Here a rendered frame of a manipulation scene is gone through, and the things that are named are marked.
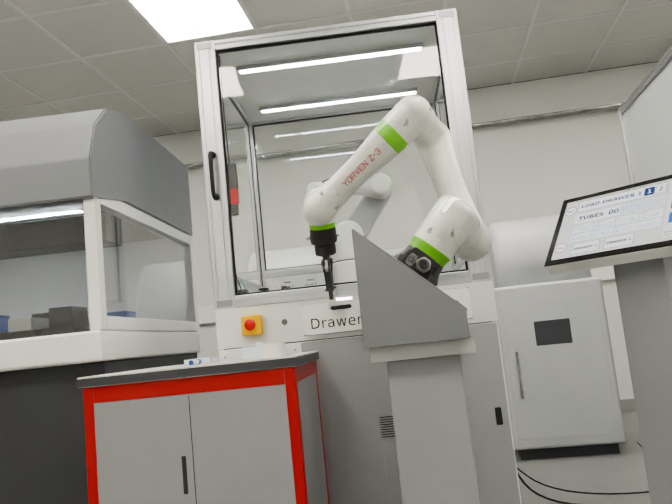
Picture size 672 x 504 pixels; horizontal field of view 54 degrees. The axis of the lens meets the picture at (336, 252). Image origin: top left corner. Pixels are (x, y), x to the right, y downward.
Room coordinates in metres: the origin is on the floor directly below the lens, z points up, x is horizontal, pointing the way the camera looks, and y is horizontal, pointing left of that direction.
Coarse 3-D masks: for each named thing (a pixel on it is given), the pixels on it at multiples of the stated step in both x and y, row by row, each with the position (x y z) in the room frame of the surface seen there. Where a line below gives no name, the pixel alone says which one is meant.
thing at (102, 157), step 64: (0, 128) 2.36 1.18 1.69; (64, 128) 2.29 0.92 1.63; (128, 128) 2.61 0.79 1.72; (0, 192) 2.25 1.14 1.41; (64, 192) 2.23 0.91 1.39; (128, 192) 2.56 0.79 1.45; (192, 256) 3.40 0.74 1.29; (128, 320) 2.49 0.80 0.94; (192, 320) 3.38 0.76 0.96; (0, 384) 2.33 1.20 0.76; (64, 384) 2.31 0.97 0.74; (0, 448) 2.33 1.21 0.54; (64, 448) 2.31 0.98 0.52
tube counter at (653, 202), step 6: (654, 198) 2.06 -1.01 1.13; (660, 198) 2.04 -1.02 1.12; (624, 204) 2.13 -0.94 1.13; (630, 204) 2.11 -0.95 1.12; (636, 204) 2.09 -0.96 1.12; (642, 204) 2.07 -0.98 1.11; (648, 204) 2.06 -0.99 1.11; (654, 204) 2.04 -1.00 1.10; (660, 204) 2.02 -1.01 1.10; (612, 210) 2.15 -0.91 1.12; (618, 210) 2.13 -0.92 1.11; (624, 210) 2.11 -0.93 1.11; (630, 210) 2.09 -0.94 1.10; (636, 210) 2.08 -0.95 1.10
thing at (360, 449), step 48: (480, 336) 2.40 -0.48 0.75; (336, 384) 2.43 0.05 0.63; (384, 384) 2.42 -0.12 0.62; (480, 384) 2.40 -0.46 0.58; (336, 432) 2.43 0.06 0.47; (384, 432) 2.42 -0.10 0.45; (480, 432) 2.40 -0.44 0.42; (336, 480) 2.44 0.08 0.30; (384, 480) 2.43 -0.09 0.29; (480, 480) 2.40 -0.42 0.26
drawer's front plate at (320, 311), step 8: (312, 304) 2.42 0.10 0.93; (320, 304) 2.42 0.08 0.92; (344, 304) 2.41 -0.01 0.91; (352, 304) 2.41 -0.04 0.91; (304, 312) 2.42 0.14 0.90; (312, 312) 2.42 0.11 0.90; (320, 312) 2.42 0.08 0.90; (328, 312) 2.42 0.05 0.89; (336, 312) 2.41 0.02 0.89; (344, 312) 2.41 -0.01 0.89; (352, 312) 2.41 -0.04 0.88; (304, 320) 2.42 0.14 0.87; (312, 320) 2.42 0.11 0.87; (320, 320) 2.42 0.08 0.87; (336, 320) 2.41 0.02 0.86; (344, 320) 2.41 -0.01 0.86; (360, 320) 2.41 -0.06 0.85; (304, 328) 2.42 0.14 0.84; (320, 328) 2.42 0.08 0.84; (328, 328) 2.42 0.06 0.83; (336, 328) 2.41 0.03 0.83; (344, 328) 2.41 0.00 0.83; (352, 328) 2.41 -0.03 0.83; (360, 328) 2.41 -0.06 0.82
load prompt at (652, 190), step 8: (656, 184) 2.08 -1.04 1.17; (664, 184) 2.06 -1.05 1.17; (624, 192) 2.16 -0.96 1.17; (632, 192) 2.13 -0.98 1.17; (640, 192) 2.11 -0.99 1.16; (648, 192) 2.09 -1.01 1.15; (656, 192) 2.06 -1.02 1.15; (664, 192) 2.04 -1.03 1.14; (592, 200) 2.24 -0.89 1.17; (600, 200) 2.21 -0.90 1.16; (608, 200) 2.19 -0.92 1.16; (616, 200) 2.16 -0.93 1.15; (624, 200) 2.14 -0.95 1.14; (632, 200) 2.11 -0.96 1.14; (584, 208) 2.24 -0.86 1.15; (592, 208) 2.21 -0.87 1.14
